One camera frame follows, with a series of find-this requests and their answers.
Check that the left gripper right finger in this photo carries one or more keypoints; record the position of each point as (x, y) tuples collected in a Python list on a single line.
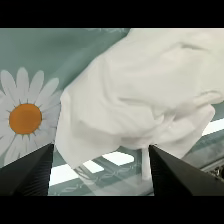
[(176, 178)]

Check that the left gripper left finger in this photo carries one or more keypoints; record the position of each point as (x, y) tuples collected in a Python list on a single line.
[(26, 176)]

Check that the white shirt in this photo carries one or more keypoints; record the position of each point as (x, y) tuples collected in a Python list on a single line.
[(133, 90)]

